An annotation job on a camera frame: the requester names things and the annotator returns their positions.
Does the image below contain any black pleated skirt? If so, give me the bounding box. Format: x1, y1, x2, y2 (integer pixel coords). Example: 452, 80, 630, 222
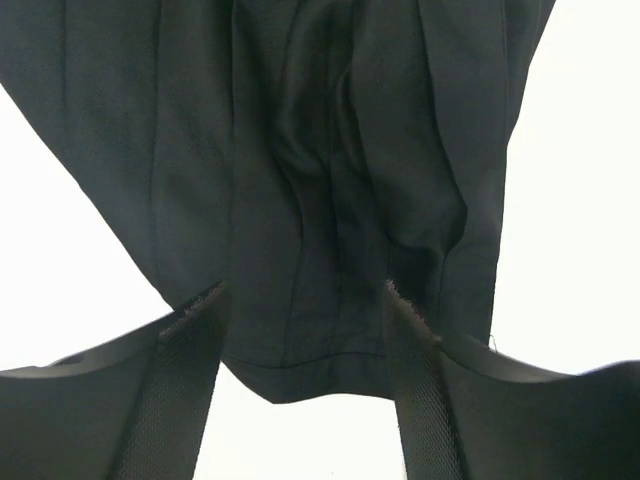
1, 0, 554, 403

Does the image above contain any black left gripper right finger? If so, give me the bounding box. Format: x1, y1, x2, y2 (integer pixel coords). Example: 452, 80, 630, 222
383, 285, 639, 479

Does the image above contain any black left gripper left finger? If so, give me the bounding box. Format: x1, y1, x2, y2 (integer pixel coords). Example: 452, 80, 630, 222
1, 283, 230, 480

